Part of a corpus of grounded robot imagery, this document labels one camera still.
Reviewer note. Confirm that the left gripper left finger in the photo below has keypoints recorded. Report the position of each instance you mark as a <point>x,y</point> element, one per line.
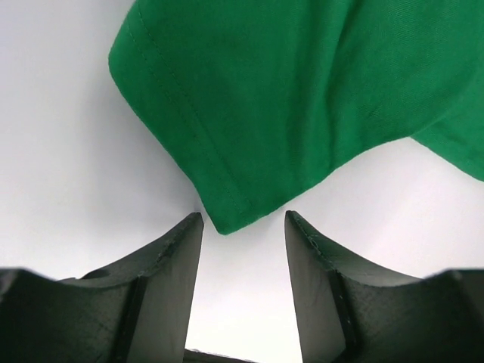
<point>160,279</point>

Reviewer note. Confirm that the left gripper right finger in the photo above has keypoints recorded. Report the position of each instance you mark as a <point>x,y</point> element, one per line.
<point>348,308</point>

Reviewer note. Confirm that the green t shirt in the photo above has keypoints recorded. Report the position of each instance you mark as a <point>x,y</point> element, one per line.
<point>259,101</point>

